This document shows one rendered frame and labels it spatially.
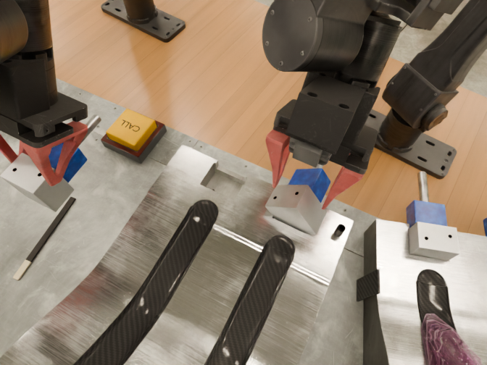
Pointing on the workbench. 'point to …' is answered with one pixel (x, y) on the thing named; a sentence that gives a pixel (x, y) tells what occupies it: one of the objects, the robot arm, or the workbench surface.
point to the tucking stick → (43, 239)
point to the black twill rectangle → (368, 285)
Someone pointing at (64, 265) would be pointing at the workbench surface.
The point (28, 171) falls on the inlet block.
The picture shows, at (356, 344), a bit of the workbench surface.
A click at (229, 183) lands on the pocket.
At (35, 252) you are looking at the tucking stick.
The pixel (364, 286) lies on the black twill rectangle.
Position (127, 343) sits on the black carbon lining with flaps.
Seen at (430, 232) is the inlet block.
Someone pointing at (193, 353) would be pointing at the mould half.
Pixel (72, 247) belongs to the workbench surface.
